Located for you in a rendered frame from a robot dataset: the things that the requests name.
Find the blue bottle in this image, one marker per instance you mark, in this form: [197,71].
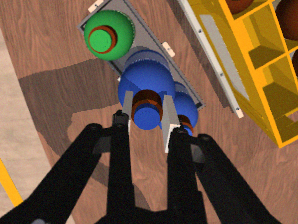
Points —
[148,75]
[185,107]

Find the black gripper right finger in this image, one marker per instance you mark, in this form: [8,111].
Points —
[230,195]

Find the grey rectangular tray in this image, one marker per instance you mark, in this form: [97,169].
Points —
[143,40]

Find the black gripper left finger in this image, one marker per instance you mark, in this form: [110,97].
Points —
[55,197]

